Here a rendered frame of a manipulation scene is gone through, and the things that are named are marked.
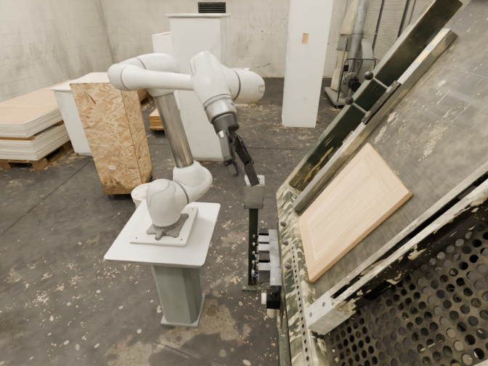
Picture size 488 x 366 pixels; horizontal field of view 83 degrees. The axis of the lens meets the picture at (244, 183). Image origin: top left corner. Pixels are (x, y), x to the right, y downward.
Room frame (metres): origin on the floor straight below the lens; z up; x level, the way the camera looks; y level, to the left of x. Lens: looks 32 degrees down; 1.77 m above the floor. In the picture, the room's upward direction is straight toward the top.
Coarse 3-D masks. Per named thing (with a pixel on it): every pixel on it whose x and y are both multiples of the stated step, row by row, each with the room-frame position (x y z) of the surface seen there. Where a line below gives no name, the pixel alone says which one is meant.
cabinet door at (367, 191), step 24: (360, 168) 0.97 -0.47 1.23; (384, 168) 0.86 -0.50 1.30; (336, 192) 0.98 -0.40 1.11; (360, 192) 0.86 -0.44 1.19; (384, 192) 0.77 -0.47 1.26; (408, 192) 0.69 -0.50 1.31; (312, 216) 1.00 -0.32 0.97; (336, 216) 0.87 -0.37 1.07; (360, 216) 0.77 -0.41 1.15; (384, 216) 0.69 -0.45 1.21; (312, 240) 0.87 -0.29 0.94; (336, 240) 0.76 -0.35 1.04; (360, 240) 0.70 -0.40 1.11; (312, 264) 0.76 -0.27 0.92
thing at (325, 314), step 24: (480, 168) 0.54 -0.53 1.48; (456, 192) 0.53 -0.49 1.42; (480, 192) 0.49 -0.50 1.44; (432, 216) 0.52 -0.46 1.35; (456, 216) 0.49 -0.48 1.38; (480, 216) 0.48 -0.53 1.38; (408, 240) 0.51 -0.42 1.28; (432, 240) 0.49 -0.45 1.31; (456, 240) 0.48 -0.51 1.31; (384, 264) 0.50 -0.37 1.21; (408, 264) 0.49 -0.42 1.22; (336, 288) 0.54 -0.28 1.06; (360, 288) 0.49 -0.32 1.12; (384, 288) 0.49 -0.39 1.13; (312, 312) 0.53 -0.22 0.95; (336, 312) 0.49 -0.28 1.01
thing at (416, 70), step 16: (448, 32) 1.12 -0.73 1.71; (432, 48) 1.13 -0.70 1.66; (416, 64) 1.14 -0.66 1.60; (400, 80) 1.16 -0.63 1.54; (416, 80) 1.12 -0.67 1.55; (400, 96) 1.13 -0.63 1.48; (384, 112) 1.13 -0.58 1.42; (368, 128) 1.13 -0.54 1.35; (352, 144) 1.13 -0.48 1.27; (336, 160) 1.13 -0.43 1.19; (320, 176) 1.14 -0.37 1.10; (304, 192) 1.16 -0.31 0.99
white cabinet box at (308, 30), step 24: (312, 0) 4.76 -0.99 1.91; (288, 24) 5.38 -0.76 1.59; (312, 24) 4.76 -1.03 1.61; (288, 48) 5.36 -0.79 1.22; (312, 48) 4.76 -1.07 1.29; (288, 72) 4.79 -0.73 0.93; (312, 72) 4.75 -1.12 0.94; (288, 96) 4.78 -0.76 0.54; (312, 96) 4.75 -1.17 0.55; (288, 120) 4.78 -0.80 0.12; (312, 120) 4.74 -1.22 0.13
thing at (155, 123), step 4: (152, 112) 4.65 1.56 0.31; (156, 112) 4.67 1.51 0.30; (152, 116) 4.46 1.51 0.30; (156, 116) 4.45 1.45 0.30; (152, 120) 4.48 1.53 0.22; (156, 120) 4.48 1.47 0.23; (152, 124) 4.47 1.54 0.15; (156, 124) 4.46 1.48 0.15; (160, 124) 4.46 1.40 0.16; (152, 128) 4.38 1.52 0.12; (156, 128) 4.37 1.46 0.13; (160, 128) 4.36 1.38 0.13; (152, 132) 4.42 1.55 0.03; (156, 132) 4.41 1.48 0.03
